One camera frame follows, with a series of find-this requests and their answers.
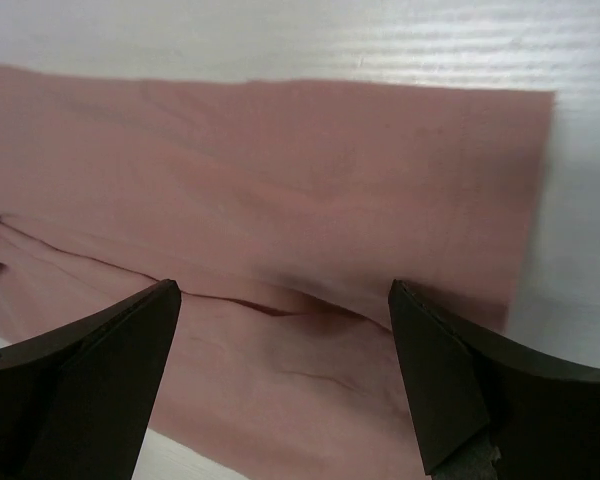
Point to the pink t shirt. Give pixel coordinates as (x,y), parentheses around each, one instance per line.
(284,211)

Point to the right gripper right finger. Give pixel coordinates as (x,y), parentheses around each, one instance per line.
(486,407)

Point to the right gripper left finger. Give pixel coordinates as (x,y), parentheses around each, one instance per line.
(75,402)

